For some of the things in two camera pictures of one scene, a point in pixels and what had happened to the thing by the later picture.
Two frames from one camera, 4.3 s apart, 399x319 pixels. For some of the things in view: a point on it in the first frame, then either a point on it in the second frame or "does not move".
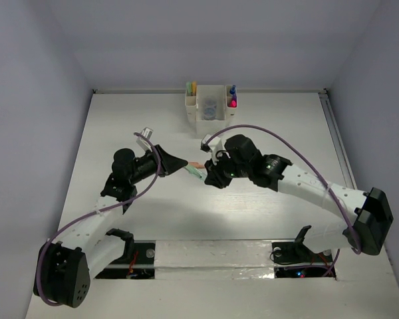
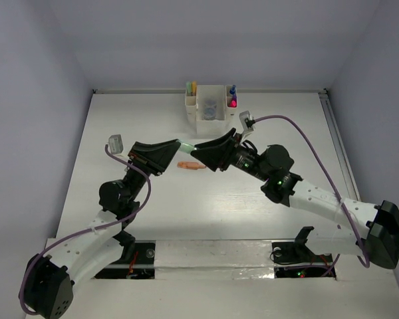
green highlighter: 189,88 does not move
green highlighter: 196,172 to 186,147
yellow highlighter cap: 193,88 does not move
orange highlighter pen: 197,165 does not move
